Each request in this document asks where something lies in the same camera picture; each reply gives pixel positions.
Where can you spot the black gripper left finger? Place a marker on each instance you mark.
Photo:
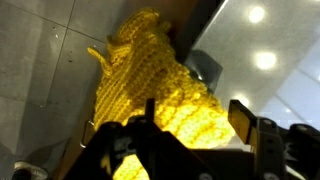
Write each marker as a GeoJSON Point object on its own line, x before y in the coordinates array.
{"type": "Point", "coordinates": [150, 146]}

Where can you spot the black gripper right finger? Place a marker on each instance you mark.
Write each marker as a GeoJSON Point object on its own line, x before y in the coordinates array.
{"type": "Point", "coordinates": [276, 150]}

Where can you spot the yellow knitted cloth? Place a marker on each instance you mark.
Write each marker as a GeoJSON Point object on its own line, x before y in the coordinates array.
{"type": "Point", "coordinates": [150, 73]}

